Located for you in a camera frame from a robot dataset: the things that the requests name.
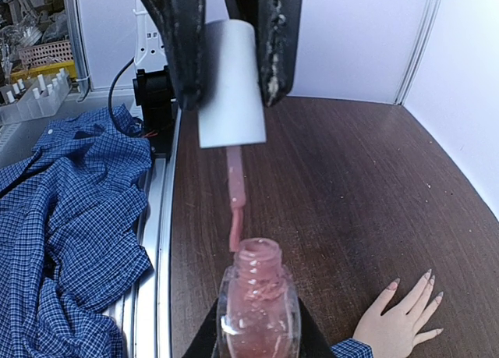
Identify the white nail polish cap brush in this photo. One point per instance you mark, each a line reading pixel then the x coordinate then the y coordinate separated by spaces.
pixel 231 113

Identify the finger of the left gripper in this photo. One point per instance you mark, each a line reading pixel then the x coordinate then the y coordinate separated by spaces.
pixel 276 25
pixel 181 26

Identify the pink plastic basket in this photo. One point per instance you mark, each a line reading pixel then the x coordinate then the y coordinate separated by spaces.
pixel 46 54

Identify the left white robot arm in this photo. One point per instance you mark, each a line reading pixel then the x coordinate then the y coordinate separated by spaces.
pixel 150 51

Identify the white storage tray with bottles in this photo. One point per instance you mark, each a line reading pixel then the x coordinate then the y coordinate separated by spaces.
pixel 36 98

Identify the mannequin hand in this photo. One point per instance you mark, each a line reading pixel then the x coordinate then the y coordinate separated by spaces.
pixel 396 331

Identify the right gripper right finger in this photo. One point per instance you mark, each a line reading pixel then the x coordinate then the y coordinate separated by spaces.
pixel 313 344

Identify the pink nail polish bottle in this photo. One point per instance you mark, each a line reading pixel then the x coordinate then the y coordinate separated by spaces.
pixel 258 308

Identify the yellow plastic crate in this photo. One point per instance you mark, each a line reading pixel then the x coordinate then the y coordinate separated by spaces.
pixel 46 70

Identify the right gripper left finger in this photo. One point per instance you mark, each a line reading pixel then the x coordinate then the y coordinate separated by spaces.
pixel 205 341

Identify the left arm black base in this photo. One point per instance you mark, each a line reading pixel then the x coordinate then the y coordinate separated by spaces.
pixel 155 96

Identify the left aluminium frame post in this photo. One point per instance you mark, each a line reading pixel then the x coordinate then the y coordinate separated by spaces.
pixel 76 39

